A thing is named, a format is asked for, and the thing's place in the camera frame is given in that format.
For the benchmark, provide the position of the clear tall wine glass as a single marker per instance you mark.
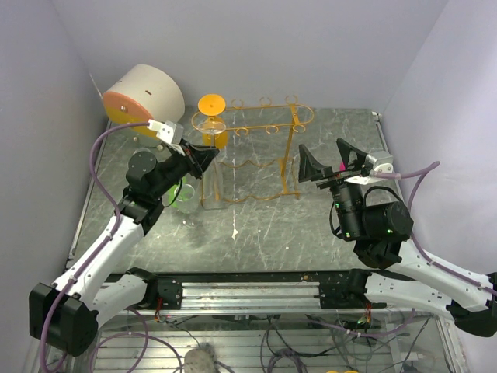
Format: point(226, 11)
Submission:
point(212, 187)

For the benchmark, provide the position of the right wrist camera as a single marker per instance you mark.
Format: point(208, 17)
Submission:
point(380, 161)

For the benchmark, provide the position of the clear wide wine glass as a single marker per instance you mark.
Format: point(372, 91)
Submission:
point(186, 202)

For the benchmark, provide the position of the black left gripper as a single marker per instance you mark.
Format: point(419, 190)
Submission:
point(196, 158)

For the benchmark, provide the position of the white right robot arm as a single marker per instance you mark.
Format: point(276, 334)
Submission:
point(399, 271)

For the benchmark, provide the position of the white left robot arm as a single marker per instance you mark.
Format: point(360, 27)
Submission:
point(101, 241)

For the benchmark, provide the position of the aluminium mounting rail frame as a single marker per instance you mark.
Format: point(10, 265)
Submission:
point(250, 294)

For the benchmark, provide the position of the yellow plastic wine glass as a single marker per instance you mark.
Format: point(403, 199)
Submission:
point(213, 129)

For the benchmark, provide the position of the white round drawer box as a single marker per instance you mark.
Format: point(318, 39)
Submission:
point(144, 93)

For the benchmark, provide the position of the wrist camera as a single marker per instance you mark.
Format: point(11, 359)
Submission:
point(167, 132)
point(380, 161)

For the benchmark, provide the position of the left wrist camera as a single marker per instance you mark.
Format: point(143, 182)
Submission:
point(167, 132)

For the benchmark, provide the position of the clear small wine glass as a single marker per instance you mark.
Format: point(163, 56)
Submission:
point(143, 151)

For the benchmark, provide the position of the gold wire glass rack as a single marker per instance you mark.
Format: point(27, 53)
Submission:
point(259, 163)

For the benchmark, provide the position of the green plastic wine glass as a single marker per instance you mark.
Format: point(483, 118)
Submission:
point(179, 193)

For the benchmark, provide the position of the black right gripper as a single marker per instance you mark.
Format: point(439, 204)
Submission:
point(311, 169)

